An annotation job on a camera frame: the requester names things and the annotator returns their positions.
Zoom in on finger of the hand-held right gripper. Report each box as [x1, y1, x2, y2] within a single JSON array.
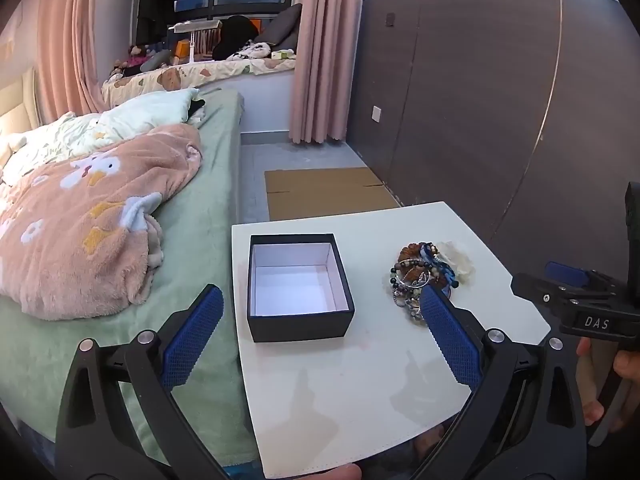
[[544, 261, 626, 293], [510, 272, 626, 321]]

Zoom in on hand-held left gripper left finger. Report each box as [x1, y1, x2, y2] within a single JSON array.
[[55, 284, 231, 480]]

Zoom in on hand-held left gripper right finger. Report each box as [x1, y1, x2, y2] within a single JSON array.
[[410, 285, 588, 480]]

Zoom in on dark mixed bead bracelet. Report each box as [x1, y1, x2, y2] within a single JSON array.
[[389, 259, 437, 323]]

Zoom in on blue braided bracelet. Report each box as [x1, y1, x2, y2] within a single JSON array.
[[419, 241, 459, 290]]

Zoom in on brown seed bead bracelet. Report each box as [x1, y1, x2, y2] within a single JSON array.
[[397, 244, 451, 288]]

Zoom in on white fabric flower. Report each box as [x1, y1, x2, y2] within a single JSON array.
[[434, 240, 474, 282]]

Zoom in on black jewelry box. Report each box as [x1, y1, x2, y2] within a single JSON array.
[[247, 233, 356, 344]]

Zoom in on person's right hand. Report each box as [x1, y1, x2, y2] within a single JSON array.
[[575, 337, 640, 433]]

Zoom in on bed with green sheet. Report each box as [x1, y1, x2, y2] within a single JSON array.
[[0, 87, 261, 467]]

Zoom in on pink fleece blanket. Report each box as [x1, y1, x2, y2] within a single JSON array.
[[0, 122, 203, 322]]

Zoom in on flat cardboard sheet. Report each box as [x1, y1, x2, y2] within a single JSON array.
[[263, 166, 403, 222]]

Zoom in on pale green pillow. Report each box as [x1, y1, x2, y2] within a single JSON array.
[[97, 87, 201, 137]]

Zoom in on pale printed quilt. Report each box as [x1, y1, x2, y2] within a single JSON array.
[[0, 111, 126, 184]]

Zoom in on printed window seat cushion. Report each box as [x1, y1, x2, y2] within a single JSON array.
[[101, 54, 297, 109]]

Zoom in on pile of stuffed toys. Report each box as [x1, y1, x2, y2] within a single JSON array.
[[109, 42, 174, 79]]

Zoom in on white printed cushion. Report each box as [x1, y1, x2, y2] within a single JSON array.
[[224, 40, 274, 62]]

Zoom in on beige headboard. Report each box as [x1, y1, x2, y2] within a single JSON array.
[[0, 66, 43, 137]]

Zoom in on black bag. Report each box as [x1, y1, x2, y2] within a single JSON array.
[[212, 15, 261, 61]]

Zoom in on pink curtain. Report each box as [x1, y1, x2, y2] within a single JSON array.
[[288, 0, 364, 146], [34, 0, 144, 117]]

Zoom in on white desk lamp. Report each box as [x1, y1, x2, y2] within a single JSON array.
[[167, 19, 221, 66]]

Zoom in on grey pillow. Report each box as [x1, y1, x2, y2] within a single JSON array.
[[256, 3, 304, 47]]

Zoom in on hanging black clothes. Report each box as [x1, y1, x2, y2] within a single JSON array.
[[130, 0, 194, 47]]

